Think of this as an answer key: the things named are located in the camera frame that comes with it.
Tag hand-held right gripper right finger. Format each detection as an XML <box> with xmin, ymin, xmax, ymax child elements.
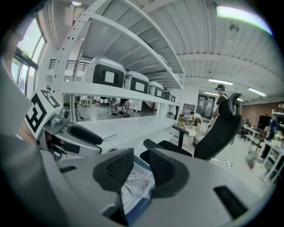
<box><xmin>142</xmin><ymin>147</ymin><xmax>270</xmax><ymax>227</ymax></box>

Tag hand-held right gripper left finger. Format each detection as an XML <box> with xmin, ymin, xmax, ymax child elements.
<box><xmin>42</xmin><ymin>148</ymin><xmax>135</xmax><ymax>226</ymax></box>

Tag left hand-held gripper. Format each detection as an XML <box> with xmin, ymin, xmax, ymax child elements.
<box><xmin>24</xmin><ymin>88</ymin><xmax>103</xmax><ymax>160</ymax></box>

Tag grey fabric fold with zipper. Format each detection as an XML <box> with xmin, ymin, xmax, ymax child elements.
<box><xmin>121</xmin><ymin>164</ymin><xmax>156</xmax><ymax>215</ymax></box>

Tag person's left forearm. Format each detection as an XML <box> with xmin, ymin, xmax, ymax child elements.
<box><xmin>17</xmin><ymin>124</ymin><xmax>38</xmax><ymax>145</ymax></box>

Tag black mesh office chair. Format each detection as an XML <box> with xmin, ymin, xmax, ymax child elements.
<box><xmin>139</xmin><ymin>92</ymin><xmax>243</xmax><ymax>166</ymax></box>

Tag black eyeglasses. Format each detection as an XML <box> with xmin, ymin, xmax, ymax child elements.
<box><xmin>102</xmin><ymin>133</ymin><xmax>118</xmax><ymax>142</ymax></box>

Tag white metal shelf rack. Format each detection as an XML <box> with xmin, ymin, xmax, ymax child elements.
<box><xmin>51</xmin><ymin>0</ymin><xmax>186</xmax><ymax>142</ymax></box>

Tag grey bag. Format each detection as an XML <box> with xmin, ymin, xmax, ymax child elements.
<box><xmin>245</xmin><ymin>150</ymin><xmax>260</xmax><ymax>169</ymax></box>

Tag row of white screen appliances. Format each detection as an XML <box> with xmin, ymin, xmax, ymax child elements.
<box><xmin>83</xmin><ymin>56</ymin><xmax>177</xmax><ymax>103</ymax></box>

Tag white desk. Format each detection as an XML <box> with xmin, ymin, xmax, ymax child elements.
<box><xmin>261</xmin><ymin>137</ymin><xmax>284</xmax><ymax>182</ymax></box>

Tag dark glass door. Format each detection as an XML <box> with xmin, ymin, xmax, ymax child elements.
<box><xmin>197</xmin><ymin>94</ymin><xmax>216</xmax><ymax>118</ymax></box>

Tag glass window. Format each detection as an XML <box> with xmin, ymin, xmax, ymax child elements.
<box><xmin>12</xmin><ymin>17</ymin><xmax>48</xmax><ymax>95</ymax></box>

